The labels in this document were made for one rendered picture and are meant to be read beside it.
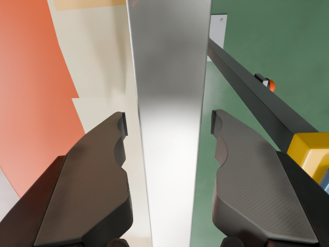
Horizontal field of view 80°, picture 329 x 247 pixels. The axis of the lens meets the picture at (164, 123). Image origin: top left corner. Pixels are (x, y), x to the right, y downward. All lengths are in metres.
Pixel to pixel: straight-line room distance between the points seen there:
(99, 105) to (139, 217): 0.15
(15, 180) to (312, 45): 1.33
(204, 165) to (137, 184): 1.35
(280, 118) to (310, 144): 0.13
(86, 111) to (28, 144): 0.07
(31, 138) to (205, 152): 1.33
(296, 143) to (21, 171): 0.27
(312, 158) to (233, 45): 0.98
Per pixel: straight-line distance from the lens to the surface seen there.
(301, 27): 1.29
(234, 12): 1.14
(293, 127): 0.34
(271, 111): 0.37
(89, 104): 0.16
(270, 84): 0.52
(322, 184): 0.24
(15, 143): 0.21
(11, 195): 0.27
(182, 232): 0.21
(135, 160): 0.19
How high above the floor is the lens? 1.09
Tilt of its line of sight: 58 degrees down
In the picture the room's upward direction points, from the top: 180 degrees clockwise
